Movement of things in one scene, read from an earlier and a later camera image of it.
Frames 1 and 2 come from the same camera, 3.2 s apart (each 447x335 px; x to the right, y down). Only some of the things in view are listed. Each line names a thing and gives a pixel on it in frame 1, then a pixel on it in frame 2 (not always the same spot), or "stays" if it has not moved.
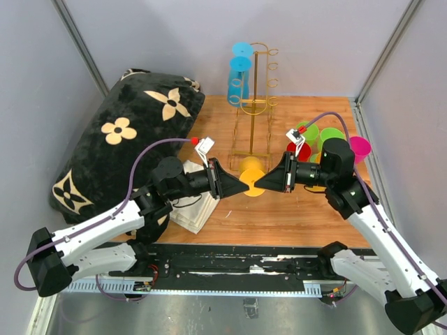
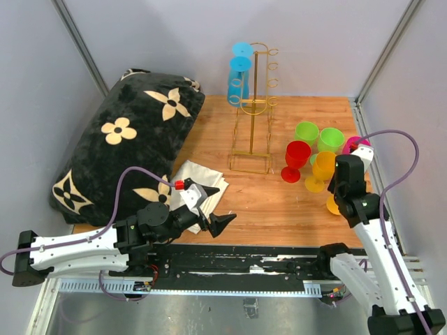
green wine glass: [311, 132] stays
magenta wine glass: [360, 146] stays
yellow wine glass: [251, 169] → [331, 206]
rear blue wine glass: [242, 49] stays
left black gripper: [222, 184] → [217, 224]
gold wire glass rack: [253, 125] stays
